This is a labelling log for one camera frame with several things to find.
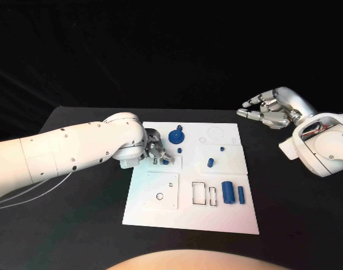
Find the white task board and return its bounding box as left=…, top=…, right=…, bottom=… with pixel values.
left=121, top=121, right=261, bottom=235

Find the thick blue cylinder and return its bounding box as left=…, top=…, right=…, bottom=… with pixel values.
left=221, top=181, right=236, bottom=204

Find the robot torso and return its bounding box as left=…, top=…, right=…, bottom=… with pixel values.
left=105, top=249, right=294, bottom=270

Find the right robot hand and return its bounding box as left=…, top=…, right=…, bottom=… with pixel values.
left=236, top=86, right=319, bottom=129

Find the white cable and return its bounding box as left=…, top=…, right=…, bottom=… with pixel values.
left=0, top=173, right=74, bottom=217
left=0, top=172, right=74, bottom=209

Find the blue gear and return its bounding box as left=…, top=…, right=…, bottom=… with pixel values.
left=167, top=124, right=186, bottom=145

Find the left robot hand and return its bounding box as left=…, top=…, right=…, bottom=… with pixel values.
left=141, top=128, right=176, bottom=165

